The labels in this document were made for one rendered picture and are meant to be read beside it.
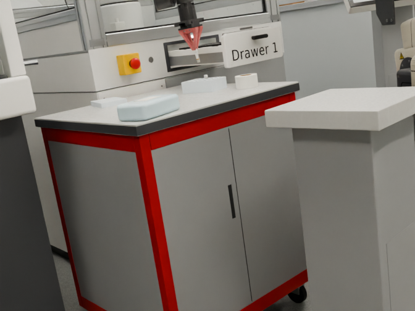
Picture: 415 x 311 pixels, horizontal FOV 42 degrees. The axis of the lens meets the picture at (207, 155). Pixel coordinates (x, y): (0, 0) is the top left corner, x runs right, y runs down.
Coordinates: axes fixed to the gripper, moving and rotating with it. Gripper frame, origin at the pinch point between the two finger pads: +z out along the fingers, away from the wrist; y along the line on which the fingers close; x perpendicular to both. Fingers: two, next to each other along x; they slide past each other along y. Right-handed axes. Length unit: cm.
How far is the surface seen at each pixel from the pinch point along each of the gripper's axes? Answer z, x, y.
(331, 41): 20, -8, -205
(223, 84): 13.4, 9.7, 3.0
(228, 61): 6.8, 8.8, -6.0
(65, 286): 86, -75, 15
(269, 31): 0.1, 17.0, -27.0
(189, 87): 12.2, -0.2, 8.1
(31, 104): 5, -24, 54
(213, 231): 49, 16, 40
